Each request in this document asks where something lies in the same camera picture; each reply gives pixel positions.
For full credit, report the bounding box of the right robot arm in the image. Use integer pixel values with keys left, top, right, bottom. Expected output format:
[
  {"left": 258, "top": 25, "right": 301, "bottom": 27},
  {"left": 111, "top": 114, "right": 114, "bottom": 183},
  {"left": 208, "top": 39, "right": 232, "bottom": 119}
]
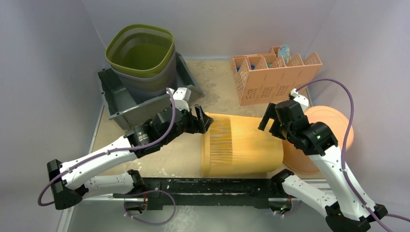
[{"left": 258, "top": 100, "right": 388, "bottom": 232}]

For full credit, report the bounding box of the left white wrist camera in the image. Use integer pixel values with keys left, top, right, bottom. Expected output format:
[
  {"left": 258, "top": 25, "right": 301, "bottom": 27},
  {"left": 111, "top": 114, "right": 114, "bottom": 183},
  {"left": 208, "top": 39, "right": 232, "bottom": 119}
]
[{"left": 166, "top": 87, "right": 191, "bottom": 111}]

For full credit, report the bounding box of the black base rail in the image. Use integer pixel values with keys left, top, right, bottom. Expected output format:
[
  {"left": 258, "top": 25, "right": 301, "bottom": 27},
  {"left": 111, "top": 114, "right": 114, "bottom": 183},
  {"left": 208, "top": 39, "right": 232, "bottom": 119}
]
[{"left": 113, "top": 177, "right": 288, "bottom": 210}]

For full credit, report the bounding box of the large orange plastic bucket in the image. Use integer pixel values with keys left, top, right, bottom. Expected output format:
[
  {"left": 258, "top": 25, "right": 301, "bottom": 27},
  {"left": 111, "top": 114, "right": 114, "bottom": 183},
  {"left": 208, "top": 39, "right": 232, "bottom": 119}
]
[{"left": 282, "top": 106, "right": 349, "bottom": 174}]

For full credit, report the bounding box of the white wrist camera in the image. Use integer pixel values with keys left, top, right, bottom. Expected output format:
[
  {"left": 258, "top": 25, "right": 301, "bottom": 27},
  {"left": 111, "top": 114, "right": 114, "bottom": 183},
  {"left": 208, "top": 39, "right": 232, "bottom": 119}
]
[
  {"left": 289, "top": 88, "right": 309, "bottom": 112},
  {"left": 166, "top": 87, "right": 191, "bottom": 111}
]

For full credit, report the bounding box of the yellow mesh basket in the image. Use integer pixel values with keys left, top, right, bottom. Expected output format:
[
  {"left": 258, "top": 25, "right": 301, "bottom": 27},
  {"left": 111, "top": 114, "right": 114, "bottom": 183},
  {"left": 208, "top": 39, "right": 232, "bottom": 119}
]
[{"left": 201, "top": 113, "right": 284, "bottom": 177}]

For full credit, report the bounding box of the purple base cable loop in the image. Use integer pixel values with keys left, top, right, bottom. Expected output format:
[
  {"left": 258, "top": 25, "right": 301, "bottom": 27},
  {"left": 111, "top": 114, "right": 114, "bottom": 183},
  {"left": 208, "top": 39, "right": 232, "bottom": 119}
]
[{"left": 123, "top": 188, "right": 177, "bottom": 226}]

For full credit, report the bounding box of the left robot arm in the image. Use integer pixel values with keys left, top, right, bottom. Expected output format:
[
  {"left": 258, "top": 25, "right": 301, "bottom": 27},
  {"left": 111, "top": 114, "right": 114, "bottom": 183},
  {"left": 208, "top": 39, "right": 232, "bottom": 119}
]
[{"left": 47, "top": 105, "right": 214, "bottom": 210}]

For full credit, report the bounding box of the olive green mesh basket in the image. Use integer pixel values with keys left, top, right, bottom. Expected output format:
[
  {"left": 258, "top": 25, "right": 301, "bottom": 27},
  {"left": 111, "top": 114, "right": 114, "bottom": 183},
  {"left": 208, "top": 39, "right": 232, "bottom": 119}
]
[{"left": 105, "top": 24, "right": 175, "bottom": 78}]

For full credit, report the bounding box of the dark grey plastic bin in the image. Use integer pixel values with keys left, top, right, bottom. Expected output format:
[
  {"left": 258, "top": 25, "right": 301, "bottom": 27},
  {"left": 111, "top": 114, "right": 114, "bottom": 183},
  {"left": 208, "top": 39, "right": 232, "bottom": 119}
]
[{"left": 97, "top": 53, "right": 205, "bottom": 131}]

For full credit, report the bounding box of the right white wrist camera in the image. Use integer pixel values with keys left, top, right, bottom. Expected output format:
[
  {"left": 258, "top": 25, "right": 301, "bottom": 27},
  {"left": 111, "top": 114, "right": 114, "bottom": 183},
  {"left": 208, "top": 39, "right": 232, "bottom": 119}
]
[{"left": 289, "top": 88, "right": 309, "bottom": 112}]

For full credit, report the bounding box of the light blue packet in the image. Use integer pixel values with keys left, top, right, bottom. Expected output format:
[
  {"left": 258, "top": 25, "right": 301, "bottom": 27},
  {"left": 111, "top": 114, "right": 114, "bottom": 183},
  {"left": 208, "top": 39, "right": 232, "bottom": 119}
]
[{"left": 278, "top": 45, "right": 291, "bottom": 64}]

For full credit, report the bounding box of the grey mesh basket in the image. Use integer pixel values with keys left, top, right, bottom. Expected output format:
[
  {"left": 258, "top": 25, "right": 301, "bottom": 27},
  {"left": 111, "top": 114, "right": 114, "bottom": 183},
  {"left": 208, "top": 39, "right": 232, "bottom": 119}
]
[{"left": 113, "top": 52, "right": 177, "bottom": 104}]

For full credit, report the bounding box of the blue item in crate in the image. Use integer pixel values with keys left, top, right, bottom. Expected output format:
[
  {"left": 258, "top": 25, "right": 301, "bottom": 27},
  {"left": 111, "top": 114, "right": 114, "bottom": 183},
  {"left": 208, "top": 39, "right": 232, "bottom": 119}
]
[{"left": 236, "top": 65, "right": 255, "bottom": 72}]

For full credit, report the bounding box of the pink perforated organizer crate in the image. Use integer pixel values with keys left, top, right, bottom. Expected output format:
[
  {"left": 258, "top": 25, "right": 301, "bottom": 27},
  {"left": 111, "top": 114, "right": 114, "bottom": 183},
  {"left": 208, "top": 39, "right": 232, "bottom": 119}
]
[{"left": 231, "top": 46, "right": 322, "bottom": 106}]

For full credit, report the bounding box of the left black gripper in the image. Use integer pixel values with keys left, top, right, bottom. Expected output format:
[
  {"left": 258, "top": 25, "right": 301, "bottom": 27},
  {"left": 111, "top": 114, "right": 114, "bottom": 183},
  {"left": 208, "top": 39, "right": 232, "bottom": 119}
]
[{"left": 162, "top": 103, "right": 212, "bottom": 145}]

